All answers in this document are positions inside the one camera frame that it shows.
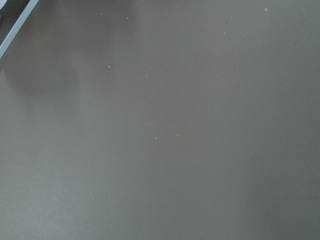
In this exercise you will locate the white wire cup rack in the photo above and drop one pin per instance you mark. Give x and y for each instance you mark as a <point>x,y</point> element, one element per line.
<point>13,14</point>

